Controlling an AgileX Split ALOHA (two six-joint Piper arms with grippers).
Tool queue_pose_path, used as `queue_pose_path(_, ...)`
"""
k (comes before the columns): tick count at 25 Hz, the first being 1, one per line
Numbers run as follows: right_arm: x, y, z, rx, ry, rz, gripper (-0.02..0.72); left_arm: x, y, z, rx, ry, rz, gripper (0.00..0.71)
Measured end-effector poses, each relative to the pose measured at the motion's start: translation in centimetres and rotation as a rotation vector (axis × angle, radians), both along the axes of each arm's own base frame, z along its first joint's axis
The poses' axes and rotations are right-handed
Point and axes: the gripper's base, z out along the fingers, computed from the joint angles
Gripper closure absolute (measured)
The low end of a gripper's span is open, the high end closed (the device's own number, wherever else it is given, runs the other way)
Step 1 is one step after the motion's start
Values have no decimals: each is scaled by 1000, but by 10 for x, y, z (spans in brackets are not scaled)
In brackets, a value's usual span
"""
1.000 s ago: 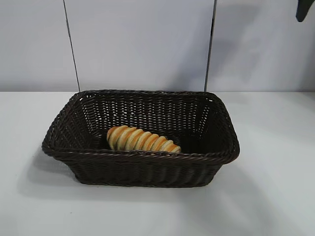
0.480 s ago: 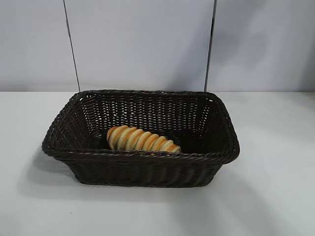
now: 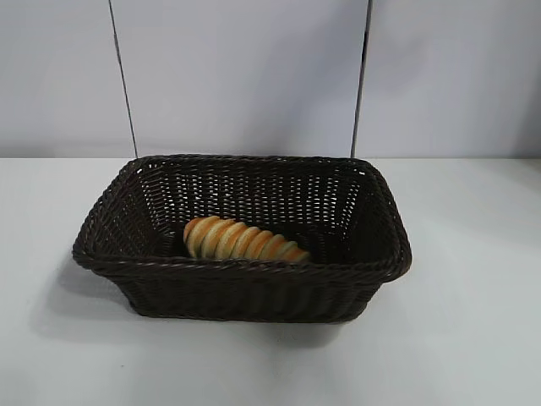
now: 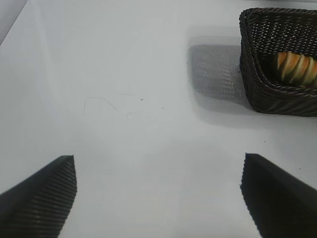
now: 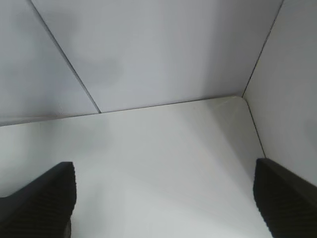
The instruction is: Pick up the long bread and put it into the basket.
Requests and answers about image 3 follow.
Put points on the dark brown wicker basket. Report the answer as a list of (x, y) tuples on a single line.
[(253, 287)]

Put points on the long spiral bread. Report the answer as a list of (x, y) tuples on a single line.
[(241, 241)]

